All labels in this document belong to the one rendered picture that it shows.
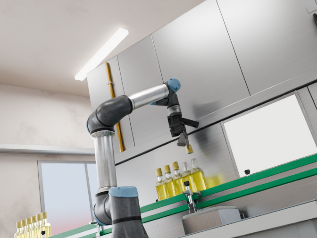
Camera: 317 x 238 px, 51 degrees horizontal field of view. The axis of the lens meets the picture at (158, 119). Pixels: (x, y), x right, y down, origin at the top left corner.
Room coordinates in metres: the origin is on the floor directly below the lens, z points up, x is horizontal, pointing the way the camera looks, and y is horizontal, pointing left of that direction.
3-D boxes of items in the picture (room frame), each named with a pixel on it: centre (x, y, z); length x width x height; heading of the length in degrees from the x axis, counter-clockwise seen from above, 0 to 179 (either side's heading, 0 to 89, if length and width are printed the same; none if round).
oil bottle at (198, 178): (1.75, -0.13, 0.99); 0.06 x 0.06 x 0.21; 62
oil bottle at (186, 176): (1.77, -0.08, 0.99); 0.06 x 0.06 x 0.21; 60
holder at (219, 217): (1.52, -0.14, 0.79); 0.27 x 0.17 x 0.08; 151
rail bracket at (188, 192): (1.64, -0.07, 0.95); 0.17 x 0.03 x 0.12; 151
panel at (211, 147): (1.80, -0.32, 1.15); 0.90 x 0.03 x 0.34; 61
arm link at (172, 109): (1.75, -0.10, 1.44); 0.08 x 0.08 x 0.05
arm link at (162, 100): (1.68, -0.03, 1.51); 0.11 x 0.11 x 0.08; 38
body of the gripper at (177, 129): (1.76, -0.09, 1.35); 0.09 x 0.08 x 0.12; 94
